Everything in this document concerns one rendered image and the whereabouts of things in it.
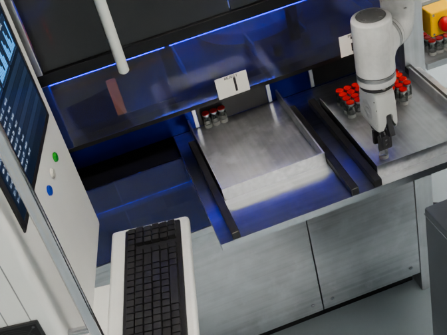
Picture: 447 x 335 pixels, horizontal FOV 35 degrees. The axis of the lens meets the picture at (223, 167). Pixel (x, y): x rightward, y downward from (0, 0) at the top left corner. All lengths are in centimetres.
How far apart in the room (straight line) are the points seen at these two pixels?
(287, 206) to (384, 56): 40
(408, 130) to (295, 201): 35
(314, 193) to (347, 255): 70
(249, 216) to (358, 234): 72
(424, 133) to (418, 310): 91
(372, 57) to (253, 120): 52
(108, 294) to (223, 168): 42
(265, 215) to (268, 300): 74
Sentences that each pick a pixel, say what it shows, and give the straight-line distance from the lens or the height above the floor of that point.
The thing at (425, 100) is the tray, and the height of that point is 88.
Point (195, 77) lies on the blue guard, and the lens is 180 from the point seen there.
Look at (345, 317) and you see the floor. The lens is 255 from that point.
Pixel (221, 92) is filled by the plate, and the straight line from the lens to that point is 184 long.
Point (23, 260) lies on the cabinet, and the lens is 131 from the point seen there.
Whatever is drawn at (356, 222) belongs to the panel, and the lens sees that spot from 226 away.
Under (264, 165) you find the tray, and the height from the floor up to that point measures 88.
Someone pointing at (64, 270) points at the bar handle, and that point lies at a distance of 132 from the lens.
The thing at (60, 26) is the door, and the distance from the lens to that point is 170.
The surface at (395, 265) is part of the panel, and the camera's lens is 246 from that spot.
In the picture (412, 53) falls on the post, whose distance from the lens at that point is 202.
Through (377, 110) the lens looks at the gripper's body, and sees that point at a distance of 158.
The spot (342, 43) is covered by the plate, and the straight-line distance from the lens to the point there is 191.
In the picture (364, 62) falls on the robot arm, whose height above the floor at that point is 117.
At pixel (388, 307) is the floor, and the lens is 256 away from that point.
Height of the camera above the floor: 194
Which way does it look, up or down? 36 degrees down
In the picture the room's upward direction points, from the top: 15 degrees counter-clockwise
